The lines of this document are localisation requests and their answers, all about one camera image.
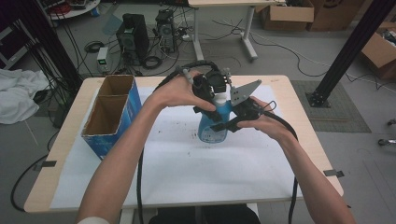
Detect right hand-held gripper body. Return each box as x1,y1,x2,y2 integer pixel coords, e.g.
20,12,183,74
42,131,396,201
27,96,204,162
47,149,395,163
230,78,265,121

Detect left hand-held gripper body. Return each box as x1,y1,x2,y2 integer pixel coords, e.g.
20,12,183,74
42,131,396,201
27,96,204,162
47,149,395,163
191,67,233,105

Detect blue bottle with white cap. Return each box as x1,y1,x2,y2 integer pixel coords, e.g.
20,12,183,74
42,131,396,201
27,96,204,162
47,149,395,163
197,92,233,145

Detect person's left hand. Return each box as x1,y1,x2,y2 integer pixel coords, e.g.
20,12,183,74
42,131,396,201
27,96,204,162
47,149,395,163
146,70,217,113

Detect person's right hand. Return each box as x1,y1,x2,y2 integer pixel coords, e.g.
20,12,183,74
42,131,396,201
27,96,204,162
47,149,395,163
236,96,297,144

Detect open computer tower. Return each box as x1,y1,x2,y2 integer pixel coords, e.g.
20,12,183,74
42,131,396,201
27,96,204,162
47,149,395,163
154,7,177,54

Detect white background desk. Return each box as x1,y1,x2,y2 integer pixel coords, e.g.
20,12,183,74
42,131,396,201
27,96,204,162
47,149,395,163
187,0,287,63

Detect blue cardboard box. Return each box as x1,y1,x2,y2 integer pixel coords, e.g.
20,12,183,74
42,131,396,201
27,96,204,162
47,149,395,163
80,74,143,162

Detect person's dark trousers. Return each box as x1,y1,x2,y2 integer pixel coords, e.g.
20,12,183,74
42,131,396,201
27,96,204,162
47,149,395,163
148,203,262,224

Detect black computer tower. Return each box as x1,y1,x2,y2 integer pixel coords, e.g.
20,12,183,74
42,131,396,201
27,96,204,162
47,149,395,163
115,12,150,66

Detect grey floor mat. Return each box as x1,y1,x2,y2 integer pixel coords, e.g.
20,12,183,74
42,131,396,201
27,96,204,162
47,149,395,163
290,79,372,133

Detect small open cardboard box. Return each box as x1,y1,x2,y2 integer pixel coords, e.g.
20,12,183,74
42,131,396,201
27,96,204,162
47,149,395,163
260,0,316,33

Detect small white power supply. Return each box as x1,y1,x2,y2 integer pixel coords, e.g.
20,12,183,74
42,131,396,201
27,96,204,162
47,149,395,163
95,46,110,75

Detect grey tape strip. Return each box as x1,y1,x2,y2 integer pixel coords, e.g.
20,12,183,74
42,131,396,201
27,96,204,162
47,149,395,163
322,169,346,179
33,160,58,172

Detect large brown cardboard box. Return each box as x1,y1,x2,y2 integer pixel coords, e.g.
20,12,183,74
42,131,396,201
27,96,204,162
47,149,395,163
305,0,366,33

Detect cardboard box with contents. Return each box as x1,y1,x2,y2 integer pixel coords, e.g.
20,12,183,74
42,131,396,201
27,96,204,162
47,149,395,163
360,21,396,81

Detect chair caster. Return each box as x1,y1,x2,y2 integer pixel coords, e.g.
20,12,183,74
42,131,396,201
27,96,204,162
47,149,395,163
377,118,396,147

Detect person's white sleeve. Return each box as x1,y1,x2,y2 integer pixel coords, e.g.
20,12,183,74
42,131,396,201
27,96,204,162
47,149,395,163
77,216,110,224

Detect round white table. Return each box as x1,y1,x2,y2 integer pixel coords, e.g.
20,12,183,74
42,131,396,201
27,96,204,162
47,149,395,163
46,0,102,21

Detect white crumpled cloth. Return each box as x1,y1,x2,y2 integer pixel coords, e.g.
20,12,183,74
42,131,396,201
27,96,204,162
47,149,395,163
0,67,51,126

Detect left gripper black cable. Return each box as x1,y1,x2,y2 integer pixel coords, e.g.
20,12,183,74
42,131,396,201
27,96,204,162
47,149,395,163
135,60,221,224

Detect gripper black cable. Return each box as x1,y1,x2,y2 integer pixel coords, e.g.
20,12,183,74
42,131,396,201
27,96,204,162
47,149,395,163
135,60,221,224
262,99,301,224

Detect large coiled black cable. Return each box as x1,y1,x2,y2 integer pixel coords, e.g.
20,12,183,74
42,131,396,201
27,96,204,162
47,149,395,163
142,54,163,70

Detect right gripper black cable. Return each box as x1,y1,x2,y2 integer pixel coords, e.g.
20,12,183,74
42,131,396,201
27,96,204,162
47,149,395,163
262,99,301,224

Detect small coiled black cable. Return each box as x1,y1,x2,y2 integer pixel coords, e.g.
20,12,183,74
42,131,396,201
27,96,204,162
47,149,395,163
84,40,106,54

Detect black metal post with base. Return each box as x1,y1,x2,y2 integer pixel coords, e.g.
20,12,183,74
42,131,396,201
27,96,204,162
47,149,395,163
305,0,396,108

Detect black metal stand with cables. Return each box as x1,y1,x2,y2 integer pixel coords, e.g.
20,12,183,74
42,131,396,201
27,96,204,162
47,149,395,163
30,0,84,91

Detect thick black floor cable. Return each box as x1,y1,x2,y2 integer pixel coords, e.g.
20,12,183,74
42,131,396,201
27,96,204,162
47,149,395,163
10,153,51,213

